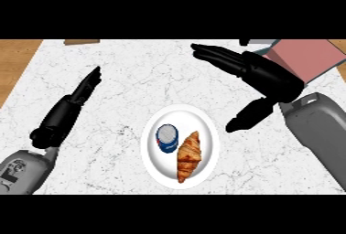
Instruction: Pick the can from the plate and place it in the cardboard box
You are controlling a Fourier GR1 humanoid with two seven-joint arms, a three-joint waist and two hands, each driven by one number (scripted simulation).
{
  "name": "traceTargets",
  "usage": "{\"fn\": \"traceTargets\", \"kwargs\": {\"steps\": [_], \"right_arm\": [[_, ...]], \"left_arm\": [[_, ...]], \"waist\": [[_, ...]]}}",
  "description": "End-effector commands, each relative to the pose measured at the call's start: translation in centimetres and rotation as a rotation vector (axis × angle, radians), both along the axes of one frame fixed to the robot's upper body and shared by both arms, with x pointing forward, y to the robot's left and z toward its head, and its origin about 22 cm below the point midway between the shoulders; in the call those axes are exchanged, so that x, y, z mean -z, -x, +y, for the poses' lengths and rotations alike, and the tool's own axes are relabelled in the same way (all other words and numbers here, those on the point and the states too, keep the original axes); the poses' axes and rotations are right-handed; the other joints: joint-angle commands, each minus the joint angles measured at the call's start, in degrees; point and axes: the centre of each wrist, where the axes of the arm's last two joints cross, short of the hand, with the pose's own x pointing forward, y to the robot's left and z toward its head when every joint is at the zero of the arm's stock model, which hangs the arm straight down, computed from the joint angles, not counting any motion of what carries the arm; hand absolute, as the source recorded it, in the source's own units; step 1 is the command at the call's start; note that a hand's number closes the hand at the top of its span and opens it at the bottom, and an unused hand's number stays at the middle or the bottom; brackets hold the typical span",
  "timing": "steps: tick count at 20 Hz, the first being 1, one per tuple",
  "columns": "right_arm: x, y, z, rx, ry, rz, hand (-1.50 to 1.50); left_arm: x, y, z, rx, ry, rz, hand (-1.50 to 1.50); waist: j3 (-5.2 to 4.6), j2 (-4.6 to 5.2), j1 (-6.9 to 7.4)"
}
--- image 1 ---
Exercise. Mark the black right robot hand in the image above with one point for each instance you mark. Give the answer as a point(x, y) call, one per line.
point(264, 76)

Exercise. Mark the white oval plate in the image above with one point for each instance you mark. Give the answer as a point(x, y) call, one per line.
point(180, 146)

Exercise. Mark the pink cardboard box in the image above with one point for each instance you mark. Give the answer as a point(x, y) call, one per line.
point(306, 58)

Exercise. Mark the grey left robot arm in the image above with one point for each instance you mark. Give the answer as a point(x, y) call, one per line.
point(22, 173)

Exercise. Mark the golden brown croissant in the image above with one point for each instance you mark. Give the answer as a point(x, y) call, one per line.
point(189, 155)

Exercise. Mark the blue can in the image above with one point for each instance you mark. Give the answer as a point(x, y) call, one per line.
point(165, 138)

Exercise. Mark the brown flat block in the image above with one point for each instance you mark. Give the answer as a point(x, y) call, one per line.
point(81, 41)

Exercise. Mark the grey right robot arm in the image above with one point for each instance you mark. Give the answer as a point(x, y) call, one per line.
point(316, 134)

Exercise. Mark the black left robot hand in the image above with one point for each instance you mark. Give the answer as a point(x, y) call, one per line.
point(62, 115)

